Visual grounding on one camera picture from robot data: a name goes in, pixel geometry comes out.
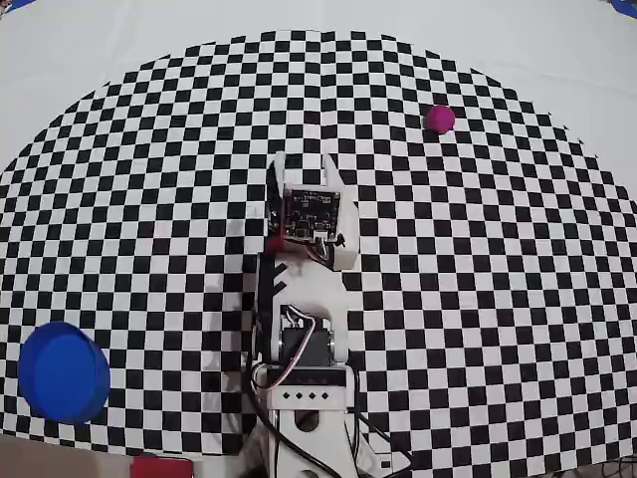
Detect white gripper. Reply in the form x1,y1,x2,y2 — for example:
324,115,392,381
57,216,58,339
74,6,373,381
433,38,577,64
271,150,360,273

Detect pink faceted ball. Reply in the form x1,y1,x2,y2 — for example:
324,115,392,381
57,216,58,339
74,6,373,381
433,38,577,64
424,104,457,134

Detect blue round box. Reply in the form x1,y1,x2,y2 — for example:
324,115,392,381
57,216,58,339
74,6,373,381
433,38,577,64
17,321,111,426

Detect checkerboard printed white mat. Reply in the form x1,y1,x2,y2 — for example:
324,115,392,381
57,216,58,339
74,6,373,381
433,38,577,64
0,0,637,473

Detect red flat object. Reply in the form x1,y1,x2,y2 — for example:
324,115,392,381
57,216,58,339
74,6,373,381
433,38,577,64
129,455,195,478

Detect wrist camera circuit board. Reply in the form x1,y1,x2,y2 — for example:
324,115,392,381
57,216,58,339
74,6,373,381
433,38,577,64
280,185,345,246

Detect white red black servo wire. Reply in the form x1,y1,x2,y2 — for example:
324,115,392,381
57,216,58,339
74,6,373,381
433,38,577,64
250,307,325,405

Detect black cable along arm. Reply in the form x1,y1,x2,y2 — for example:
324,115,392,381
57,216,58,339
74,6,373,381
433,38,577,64
247,361,415,478

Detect thin dark cables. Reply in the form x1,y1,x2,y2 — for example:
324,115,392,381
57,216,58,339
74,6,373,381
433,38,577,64
576,455,637,478

